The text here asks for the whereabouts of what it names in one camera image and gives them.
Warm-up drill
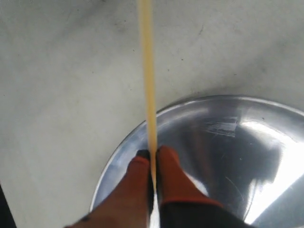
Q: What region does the round silver metal plate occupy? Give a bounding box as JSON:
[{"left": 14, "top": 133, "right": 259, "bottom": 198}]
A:
[{"left": 89, "top": 95, "right": 304, "bottom": 228}]

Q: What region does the thin yellow stick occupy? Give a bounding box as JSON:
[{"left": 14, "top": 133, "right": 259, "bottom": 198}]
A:
[{"left": 137, "top": 0, "right": 158, "bottom": 190}]

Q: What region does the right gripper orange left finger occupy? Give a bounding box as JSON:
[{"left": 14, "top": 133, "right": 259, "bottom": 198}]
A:
[{"left": 73, "top": 150, "right": 153, "bottom": 228}]

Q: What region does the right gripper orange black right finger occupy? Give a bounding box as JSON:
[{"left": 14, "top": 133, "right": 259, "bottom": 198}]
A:
[{"left": 156, "top": 146, "right": 249, "bottom": 228}]

